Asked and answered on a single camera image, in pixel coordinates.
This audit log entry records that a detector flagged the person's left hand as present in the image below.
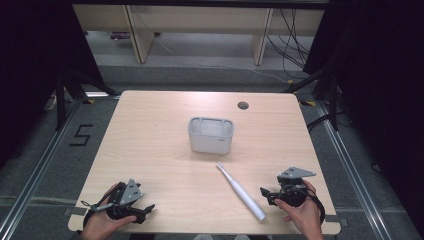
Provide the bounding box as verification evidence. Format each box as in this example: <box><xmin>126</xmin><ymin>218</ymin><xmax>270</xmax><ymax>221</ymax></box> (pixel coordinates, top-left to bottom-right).
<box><xmin>80</xmin><ymin>182</ymin><xmax>138</xmax><ymax>240</ymax></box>

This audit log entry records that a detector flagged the grey plastic holder box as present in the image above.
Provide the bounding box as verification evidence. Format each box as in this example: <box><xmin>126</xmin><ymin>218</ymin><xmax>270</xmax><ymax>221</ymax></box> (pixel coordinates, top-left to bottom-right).
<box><xmin>187</xmin><ymin>116</ymin><xmax>235</xmax><ymax>155</ymax></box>

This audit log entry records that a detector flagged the grey gripper strap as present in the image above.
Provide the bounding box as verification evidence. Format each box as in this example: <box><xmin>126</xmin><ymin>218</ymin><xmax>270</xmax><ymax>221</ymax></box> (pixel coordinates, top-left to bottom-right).
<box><xmin>80</xmin><ymin>199</ymin><xmax>116</xmax><ymax>214</ymax></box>

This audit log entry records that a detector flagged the light wooden desk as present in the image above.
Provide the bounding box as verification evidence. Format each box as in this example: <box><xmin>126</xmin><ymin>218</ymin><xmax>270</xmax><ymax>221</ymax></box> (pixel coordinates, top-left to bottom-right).
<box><xmin>72</xmin><ymin>4</ymin><xmax>326</xmax><ymax>66</ymax></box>

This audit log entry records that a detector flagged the white electric toothbrush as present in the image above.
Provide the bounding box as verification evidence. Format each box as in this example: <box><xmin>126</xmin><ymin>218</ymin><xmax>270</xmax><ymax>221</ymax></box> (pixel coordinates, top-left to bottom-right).
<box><xmin>216</xmin><ymin>161</ymin><xmax>268</xmax><ymax>223</ymax></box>

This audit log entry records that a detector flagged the person's right hand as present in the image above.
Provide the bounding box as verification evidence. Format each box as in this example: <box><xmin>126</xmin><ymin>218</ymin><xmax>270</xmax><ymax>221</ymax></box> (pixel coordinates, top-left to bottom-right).
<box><xmin>273</xmin><ymin>179</ymin><xmax>325</xmax><ymax>240</ymax></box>

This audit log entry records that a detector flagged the black curtain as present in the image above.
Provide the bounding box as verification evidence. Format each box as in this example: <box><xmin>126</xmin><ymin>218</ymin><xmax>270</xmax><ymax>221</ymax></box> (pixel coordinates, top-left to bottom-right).
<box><xmin>0</xmin><ymin>0</ymin><xmax>105</xmax><ymax>170</ymax></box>
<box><xmin>302</xmin><ymin>0</ymin><xmax>424</xmax><ymax>231</ymax></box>

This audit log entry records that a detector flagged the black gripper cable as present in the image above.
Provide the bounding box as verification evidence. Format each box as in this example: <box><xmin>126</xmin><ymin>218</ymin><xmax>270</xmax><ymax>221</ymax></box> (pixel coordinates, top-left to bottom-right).
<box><xmin>301</xmin><ymin>186</ymin><xmax>326</xmax><ymax>225</ymax></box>

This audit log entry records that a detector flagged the bundle of black cables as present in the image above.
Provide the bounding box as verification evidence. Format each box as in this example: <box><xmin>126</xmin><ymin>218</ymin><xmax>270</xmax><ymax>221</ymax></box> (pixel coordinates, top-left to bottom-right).
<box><xmin>265</xmin><ymin>8</ymin><xmax>312</xmax><ymax>80</ymax></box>

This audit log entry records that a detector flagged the black metal stand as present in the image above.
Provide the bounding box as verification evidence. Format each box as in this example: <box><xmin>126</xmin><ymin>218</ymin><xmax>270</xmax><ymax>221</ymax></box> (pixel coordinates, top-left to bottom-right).
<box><xmin>54</xmin><ymin>65</ymin><xmax>122</xmax><ymax>132</ymax></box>
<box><xmin>282</xmin><ymin>65</ymin><xmax>342</xmax><ymax>132</ymax></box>

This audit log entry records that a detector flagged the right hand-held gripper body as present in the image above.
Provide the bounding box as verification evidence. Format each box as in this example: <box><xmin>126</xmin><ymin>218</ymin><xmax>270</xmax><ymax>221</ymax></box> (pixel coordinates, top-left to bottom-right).
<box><xmin>275</xmin><ymin>166</ymin><xmax>317</xmax><ymax>208</ymax></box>

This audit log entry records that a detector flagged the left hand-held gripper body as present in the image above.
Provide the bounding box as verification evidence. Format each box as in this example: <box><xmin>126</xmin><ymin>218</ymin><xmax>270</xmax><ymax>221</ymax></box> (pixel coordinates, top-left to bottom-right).
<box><xmin>98</xmin><ymin>178</ymin><xmax>148</xmax><ymax>225</ymax></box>

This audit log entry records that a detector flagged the metal floor rail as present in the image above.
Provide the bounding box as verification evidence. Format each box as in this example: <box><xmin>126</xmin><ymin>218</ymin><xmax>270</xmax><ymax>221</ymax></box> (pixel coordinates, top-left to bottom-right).
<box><xmin>315</xmin><ymin>99</ymin><xmax>392</xmax><ymax>240</ymax></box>
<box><xmin>0</xmin><ymin>98</ymin><xmax>84</xmax><ymax>238</ymax></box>

